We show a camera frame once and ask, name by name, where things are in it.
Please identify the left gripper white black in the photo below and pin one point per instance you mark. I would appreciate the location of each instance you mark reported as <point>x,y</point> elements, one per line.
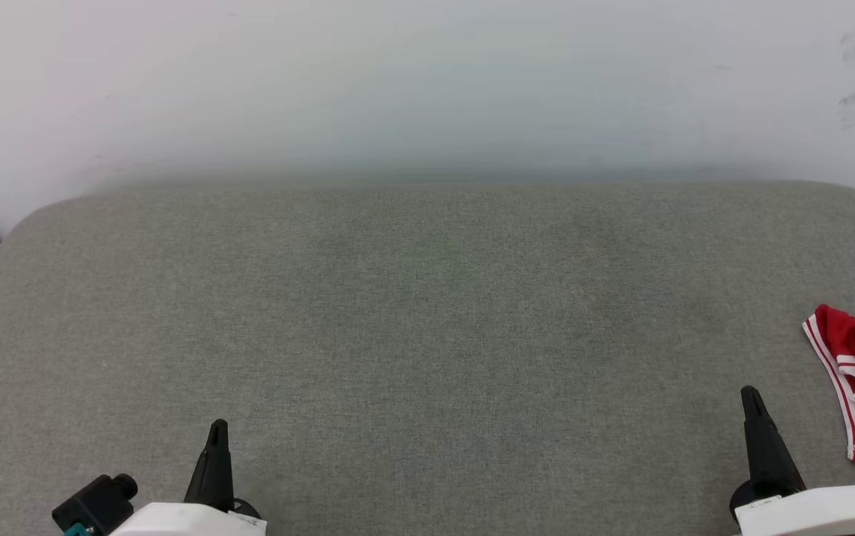
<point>189,521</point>

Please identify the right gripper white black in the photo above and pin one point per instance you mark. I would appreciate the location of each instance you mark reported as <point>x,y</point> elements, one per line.
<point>815,510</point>

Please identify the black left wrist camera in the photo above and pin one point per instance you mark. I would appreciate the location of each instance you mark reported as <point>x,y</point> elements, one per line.
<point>96,502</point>

